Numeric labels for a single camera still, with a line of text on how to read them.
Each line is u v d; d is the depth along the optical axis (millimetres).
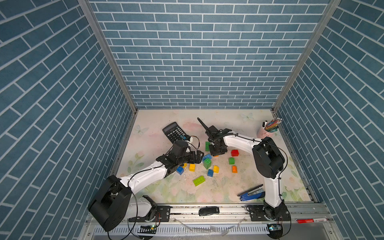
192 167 865
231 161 935
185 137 757
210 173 867
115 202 411
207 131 788
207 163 844
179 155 652
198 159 755
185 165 755
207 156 935
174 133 1044
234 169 885
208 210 724
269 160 524
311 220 718
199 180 838
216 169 871
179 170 852
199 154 757
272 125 945
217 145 722
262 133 968
